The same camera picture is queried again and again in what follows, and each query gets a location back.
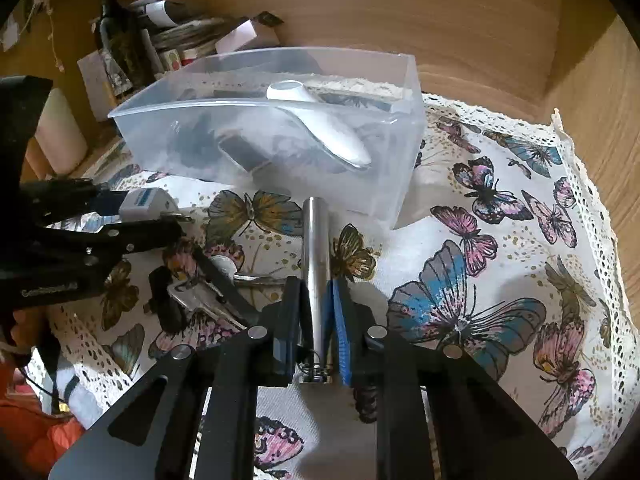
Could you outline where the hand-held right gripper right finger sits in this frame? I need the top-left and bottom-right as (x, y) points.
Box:
(327, 278), (578, 480)

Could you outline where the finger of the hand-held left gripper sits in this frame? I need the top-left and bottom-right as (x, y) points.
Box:
(20, 177), (128, 228)
(42, 219), (185, 268)

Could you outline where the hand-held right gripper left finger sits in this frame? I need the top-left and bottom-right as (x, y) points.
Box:
(47, 276), (307, 480)

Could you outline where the white blue charger plug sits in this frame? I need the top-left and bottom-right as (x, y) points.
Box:
(118, 187), (193, 224)

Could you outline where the silver metal cylinder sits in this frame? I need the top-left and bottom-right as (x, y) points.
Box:
(292, 197), (335, 386)

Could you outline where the clear plastic container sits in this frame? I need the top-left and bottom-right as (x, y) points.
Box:
(107, 47), (427, 230)

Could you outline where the person's left hand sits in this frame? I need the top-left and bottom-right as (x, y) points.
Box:
(7, 307), (48, 357)

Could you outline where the black key fob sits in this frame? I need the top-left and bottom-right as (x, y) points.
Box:
(143, 265), (187, 335)

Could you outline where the round head silver key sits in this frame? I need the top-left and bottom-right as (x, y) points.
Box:
(209, 255), (287, 287)

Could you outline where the white candle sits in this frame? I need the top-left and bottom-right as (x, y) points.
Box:
(34, 87), (90, 175)

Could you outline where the white grey cloth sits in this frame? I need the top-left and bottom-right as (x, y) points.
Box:
(50, 352), (103, 428)

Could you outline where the black rectangular block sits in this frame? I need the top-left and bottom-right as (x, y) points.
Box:
(217, 132), (272, 175)

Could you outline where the orange cloth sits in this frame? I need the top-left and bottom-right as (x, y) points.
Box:
(0, 360), (87, 480)

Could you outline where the dark wine bottle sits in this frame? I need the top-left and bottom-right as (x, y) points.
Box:
(91, 0), (153, 98)

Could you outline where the butterfly print tablecloth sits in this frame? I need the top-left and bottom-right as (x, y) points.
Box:
(25, 92), (627, 480)

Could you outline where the white thermometer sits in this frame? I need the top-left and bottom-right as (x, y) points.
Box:
(266, 81), (373, 169)

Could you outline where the stack of papers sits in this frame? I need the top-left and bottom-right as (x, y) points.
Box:
(149, 16), (233, 52)

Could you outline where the white label wine bottle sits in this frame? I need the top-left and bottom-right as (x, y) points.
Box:
(131, 0), (203, 30)

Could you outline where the white cardboard box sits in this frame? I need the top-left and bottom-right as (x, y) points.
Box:
(215, 19), (280, 57)

